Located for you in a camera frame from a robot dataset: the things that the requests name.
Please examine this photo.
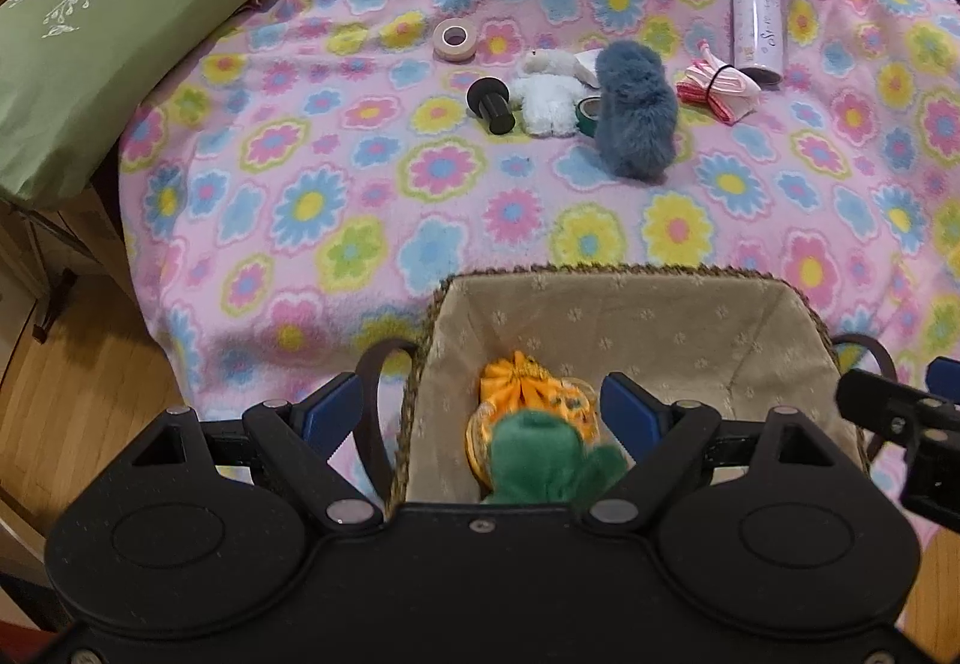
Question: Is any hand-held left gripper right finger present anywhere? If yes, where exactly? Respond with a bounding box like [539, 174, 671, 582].
[581, 371, 837, 534]

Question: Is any orange fabric toy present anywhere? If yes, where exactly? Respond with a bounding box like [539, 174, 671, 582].
[465, 350, 601, 485]

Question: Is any woven basket with beige liner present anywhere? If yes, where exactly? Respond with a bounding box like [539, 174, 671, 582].
[356, 263, 897, 515]

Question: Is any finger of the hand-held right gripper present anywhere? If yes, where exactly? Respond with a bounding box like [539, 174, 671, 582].
[926, 355, 960, 401]
[835, 368, 960, 534]

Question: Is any green embroidered pillow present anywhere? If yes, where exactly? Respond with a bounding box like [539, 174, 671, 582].
[0, 0, 275, 211]

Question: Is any wooden stand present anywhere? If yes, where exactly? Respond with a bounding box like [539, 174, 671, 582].
[0, 184, 128, 344]

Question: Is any pink ribbon bundle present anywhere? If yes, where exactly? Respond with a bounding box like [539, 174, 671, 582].
[676, 41, 764, 127]

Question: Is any beige tape roll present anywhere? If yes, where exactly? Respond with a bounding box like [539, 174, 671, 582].
[432, 19, 479, 63]

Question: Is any black hair tie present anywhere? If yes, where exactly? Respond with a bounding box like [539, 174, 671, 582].
[701, 53, 740, 104]

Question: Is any pink floral fleece blanket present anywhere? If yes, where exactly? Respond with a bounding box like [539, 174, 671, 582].
[116, 0, 960, 485]

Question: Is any green plush toy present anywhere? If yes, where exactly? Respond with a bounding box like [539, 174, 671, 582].
[480, 409, 631, 506]

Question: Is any blue fluffy toy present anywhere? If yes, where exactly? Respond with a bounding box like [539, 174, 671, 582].
[594, 40, 680, 181]

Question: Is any purple and white bottle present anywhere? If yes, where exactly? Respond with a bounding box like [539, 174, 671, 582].
[731, 0, 785, 86]

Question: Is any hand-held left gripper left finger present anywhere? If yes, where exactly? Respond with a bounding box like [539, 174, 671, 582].
[131, 371, 385, 534]

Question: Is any white plush toy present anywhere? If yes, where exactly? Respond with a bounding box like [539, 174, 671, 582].
[510, 47, 580, 138]

